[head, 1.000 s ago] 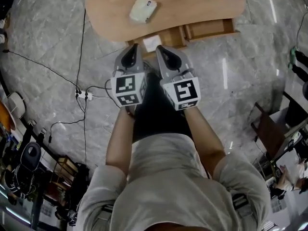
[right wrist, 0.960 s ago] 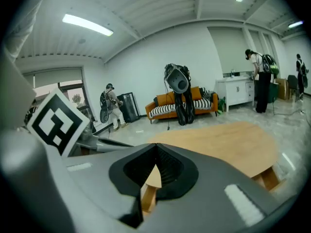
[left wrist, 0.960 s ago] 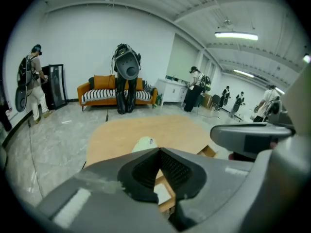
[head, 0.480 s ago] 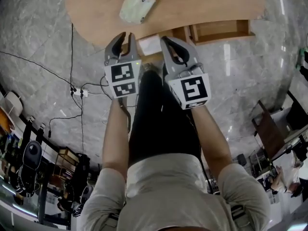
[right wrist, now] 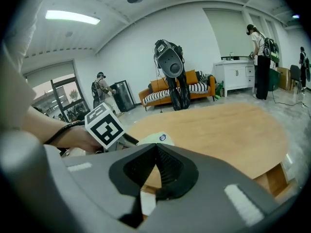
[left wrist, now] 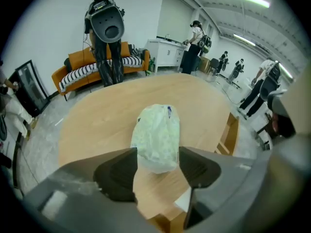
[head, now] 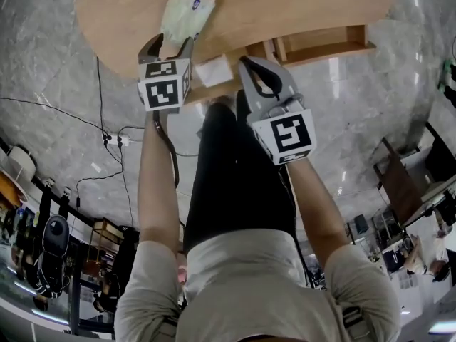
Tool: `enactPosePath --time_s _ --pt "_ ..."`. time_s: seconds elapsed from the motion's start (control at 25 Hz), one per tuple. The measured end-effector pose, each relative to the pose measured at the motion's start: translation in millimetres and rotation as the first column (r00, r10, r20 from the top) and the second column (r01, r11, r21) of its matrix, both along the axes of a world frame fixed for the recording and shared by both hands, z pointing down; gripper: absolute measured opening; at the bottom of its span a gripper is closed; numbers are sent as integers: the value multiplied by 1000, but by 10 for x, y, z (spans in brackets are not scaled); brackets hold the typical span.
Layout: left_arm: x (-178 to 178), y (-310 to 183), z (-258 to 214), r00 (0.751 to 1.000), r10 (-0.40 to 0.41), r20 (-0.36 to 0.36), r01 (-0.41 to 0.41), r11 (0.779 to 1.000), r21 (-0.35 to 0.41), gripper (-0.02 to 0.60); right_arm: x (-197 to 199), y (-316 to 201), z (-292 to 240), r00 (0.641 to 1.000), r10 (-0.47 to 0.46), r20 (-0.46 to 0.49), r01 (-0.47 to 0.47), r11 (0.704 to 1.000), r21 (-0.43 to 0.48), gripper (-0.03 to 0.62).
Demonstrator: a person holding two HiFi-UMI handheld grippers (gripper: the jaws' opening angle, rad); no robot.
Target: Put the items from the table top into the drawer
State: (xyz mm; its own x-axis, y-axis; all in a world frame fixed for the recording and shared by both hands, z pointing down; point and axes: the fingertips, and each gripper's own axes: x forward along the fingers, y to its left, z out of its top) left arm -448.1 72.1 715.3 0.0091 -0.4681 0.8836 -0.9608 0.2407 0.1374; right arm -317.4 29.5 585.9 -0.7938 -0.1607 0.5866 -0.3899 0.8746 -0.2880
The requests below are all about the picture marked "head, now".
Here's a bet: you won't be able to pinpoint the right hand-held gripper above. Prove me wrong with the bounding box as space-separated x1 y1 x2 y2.
237 56 318 166

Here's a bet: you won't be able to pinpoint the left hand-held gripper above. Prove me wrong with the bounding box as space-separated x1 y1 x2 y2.
137 33 195 112

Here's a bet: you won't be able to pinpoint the pale green packet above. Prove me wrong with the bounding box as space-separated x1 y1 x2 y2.
160 0 217 50

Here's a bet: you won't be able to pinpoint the person's right forearm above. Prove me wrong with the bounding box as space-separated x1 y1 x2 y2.
284 157 353 274

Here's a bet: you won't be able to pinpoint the person's left forearm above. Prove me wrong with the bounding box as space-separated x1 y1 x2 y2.
137 110 182 253

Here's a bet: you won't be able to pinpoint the wooden coffee table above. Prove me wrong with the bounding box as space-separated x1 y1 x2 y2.
73 0 397 82

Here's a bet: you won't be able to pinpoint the white paper packet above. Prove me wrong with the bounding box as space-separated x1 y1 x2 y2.
194 53 233 88

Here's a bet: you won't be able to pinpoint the person's black trousers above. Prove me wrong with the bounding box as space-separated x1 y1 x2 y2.
183 90 297 253

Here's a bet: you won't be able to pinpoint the white power strip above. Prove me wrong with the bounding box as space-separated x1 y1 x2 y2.
103 132 132 149

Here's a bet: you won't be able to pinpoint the dark wooden side table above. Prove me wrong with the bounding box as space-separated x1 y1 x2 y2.
373 137 425 224

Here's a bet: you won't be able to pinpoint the white round stool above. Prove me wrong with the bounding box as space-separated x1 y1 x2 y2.
6 146 37 178

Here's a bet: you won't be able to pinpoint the person's light grey shirt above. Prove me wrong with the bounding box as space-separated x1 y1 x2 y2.
113 228 402 342

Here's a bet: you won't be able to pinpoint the wooden slatted crate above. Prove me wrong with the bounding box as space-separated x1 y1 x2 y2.
87 217 126 264

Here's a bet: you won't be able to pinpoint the orange round tray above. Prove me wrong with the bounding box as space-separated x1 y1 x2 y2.
0 171 29 207

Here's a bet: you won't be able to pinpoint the black power cable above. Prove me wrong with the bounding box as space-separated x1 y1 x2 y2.
95 56 108 138
0 96 108 138
76 147 135 227

